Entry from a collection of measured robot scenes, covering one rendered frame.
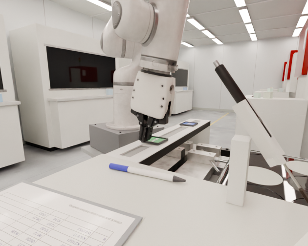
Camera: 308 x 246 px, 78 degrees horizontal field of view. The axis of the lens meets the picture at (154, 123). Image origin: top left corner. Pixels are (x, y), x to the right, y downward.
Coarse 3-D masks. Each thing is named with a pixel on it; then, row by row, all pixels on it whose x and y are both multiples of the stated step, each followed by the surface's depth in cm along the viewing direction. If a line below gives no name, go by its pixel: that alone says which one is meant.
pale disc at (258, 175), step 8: (248, 168) 50; (256, 168) 50; (264, 168) 50; (248, 176) 46; (256, 176) 46; (264, 176) 46; (272, 176) 46; (280, 176) 46; (264, 184) 42; (272, 184) 42
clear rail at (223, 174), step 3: (228, 162) 53; (225, 165) 51; (228, 165) 51; (225, 168) 49; (228, 168) 50; (222, 171) 47; (225, 171) 48; (222, 174) 46; (225, 174) 47; (219, 177) 44; (222, 177) 45; (219, 180) 43; (222, 180) 44; (219, 183) 42
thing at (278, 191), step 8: (256, 152) 61; (256, 160) 55; (264, 160) 55; (288, 160) 55; (296, 160) 55; (304, 160) 55; (272, 168) 50; (280, 168) 50; (288, 176) 45; (296, 176) 46; (304, 176) 46; (224, 184) 42; (248, 184) 42; (256, 184) 42; (280, 184) 42; (288, 184) 42; (304, 184) 42; (256, 192) 39; (264, 192) 39; (272, 192) 39; (280, 192) 39; (288, 192) 39; (296, 192) 39; (288, 200) 36; (296, 200) 36; (304, 200) 36
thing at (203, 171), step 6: (186, 162) 59; (192, 162) 59; (216, 162) 60; (180, 168) 54; (186, 168) 54; (192, 168) 54; (198, 168) 54; (204, 168) 54; (210, 168) 54; (186, 174) 51; (192, 174) 51; (198, 174) 51; (204, 174) 51; (210, 174) 55
